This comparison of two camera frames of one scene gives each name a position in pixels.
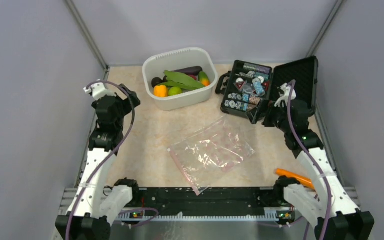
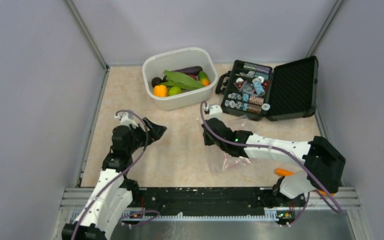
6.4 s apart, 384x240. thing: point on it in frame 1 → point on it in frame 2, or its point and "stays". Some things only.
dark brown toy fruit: [156, 81] stays
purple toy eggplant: [194, 70] stays
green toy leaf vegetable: [175, 79] stays
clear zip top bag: [205, 155] → [223, 163]
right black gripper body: [275, 117] → [208, 141]
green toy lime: [174, 90] stays
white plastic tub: [198, 99] stays
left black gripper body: [125, 107] → [139, 138]
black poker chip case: [248, 85] stays
